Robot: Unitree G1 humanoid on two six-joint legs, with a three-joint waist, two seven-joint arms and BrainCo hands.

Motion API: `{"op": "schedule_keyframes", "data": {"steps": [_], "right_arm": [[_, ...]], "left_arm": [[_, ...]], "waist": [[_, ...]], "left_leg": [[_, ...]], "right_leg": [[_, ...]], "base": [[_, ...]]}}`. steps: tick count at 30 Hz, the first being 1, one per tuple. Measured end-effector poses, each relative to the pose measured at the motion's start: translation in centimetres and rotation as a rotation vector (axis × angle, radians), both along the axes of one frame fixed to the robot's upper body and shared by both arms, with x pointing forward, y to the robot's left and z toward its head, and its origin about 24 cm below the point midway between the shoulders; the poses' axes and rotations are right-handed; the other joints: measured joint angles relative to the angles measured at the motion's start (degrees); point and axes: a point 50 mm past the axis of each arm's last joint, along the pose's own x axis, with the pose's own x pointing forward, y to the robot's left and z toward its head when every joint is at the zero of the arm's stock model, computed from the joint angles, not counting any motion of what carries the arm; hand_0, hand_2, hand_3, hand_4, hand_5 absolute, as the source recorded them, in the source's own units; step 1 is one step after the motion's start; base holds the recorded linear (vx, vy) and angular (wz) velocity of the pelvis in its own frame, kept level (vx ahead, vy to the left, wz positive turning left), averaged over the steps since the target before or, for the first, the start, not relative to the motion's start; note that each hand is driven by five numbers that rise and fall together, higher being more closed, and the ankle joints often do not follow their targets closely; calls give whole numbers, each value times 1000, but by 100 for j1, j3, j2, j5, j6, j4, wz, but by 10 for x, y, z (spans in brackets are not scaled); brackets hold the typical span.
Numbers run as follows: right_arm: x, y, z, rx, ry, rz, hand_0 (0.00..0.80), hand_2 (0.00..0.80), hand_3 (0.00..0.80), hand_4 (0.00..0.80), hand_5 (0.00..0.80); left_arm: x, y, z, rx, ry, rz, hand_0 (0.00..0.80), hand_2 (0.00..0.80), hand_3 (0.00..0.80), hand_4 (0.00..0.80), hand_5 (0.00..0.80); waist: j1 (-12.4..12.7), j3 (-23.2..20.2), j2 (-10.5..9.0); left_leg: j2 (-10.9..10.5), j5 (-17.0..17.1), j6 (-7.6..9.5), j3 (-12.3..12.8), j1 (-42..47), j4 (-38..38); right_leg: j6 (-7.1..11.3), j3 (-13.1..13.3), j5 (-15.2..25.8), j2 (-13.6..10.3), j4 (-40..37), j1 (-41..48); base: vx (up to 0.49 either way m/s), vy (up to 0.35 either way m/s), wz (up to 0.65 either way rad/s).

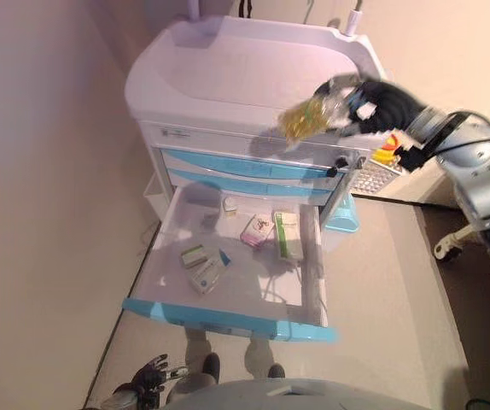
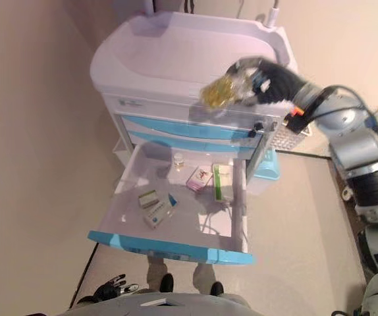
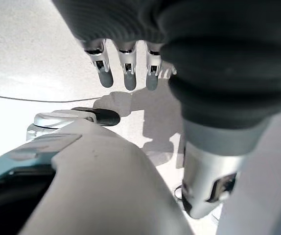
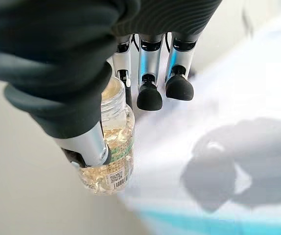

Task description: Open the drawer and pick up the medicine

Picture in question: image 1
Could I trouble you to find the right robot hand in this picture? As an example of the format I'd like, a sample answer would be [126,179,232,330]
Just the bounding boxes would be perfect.
[312,74,421,140]

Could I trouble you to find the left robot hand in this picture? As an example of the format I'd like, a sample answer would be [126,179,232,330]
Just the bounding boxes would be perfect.
[131,353,189,401]

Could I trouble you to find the clear bottle yellow capsules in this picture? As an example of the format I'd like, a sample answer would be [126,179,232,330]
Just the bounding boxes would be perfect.
[277,96,348,144]

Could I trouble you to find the wide blue-front cart drawer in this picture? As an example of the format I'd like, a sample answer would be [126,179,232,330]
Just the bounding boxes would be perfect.
[121,185,340,343]

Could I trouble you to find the blue white medicine box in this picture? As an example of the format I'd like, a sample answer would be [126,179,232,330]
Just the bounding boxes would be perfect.
[188,249,232,296]

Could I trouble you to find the small olive green medicine box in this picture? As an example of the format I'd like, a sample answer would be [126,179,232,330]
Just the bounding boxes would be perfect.
[179,243,212,269]

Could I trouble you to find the long green white medicine box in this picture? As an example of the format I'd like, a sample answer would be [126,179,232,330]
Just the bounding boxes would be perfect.
[272,209,306,262]

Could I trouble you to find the pink white medicine box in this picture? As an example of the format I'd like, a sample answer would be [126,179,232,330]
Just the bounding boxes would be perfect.
[239,214,274,249]

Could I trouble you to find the yellow sharps container red lid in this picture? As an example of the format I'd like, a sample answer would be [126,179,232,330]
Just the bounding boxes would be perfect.
[370,132,402,166]

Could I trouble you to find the left black robot foot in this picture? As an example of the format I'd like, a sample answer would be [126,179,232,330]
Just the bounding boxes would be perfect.
[201,352,221,381]

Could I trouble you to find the black cart keys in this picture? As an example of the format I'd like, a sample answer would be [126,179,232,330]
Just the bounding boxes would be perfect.
[325,155,351,179]

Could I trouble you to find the metal IV pole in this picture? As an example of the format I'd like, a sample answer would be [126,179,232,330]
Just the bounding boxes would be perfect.
[343,0,365,38]

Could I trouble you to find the light blue plastic bin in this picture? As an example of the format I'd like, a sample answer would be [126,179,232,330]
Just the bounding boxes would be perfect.
[325,194,360,234]

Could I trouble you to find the grey robot torso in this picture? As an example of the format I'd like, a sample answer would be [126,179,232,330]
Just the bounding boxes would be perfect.
[166,376,434,410]

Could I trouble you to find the white medical cart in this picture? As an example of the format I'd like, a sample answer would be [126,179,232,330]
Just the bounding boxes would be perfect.
[124,15,383,231]

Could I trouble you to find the white hospital bed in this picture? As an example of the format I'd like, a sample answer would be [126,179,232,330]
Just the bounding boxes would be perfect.
[434,221,485,262]

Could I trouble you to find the bed caster wheel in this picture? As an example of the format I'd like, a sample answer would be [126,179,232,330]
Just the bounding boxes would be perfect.
[434,232,464,264]

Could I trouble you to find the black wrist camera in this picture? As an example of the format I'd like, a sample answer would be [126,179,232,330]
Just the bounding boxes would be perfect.
[398,143,430,173]

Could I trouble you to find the white wire basket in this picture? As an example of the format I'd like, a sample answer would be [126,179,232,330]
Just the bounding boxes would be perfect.
[351,157,404,197]

